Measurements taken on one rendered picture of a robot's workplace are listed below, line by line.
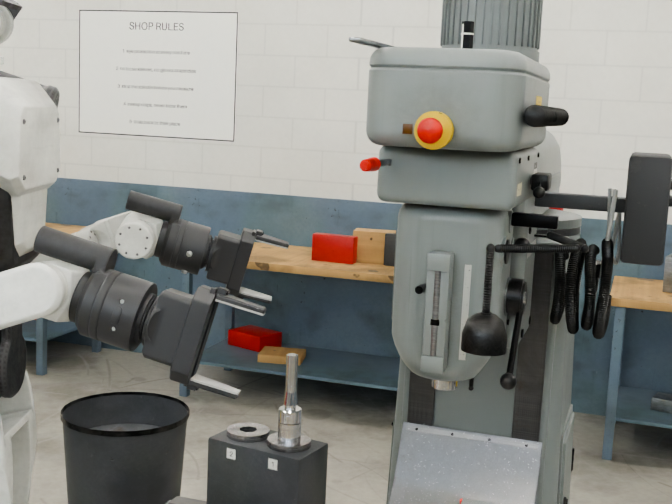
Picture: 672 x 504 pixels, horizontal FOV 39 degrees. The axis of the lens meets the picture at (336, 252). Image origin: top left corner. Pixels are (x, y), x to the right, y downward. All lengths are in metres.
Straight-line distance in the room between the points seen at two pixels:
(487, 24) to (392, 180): 0.42
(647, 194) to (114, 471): 2.27
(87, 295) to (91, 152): 5.85
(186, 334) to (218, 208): 5.40
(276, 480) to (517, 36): 0.99
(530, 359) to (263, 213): 4.41
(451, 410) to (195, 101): 4.64
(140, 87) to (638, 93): 3.25
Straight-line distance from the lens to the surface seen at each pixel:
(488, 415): 2.22
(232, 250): 1.70
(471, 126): 1.53
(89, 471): 3.63
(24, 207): 1.45
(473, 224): 1.67
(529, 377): 2.18
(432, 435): 2.25
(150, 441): 3.56
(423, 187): 1.65
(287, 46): 6.36
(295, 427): 1.97
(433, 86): 1.55
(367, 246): 5.69
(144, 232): 1.67
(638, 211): 1.94
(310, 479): 1.99
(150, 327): 1.17
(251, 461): 1.99
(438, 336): 1.68
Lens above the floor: 1.79
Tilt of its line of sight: 9 degrees down
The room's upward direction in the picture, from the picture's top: 3 degrees clockwise
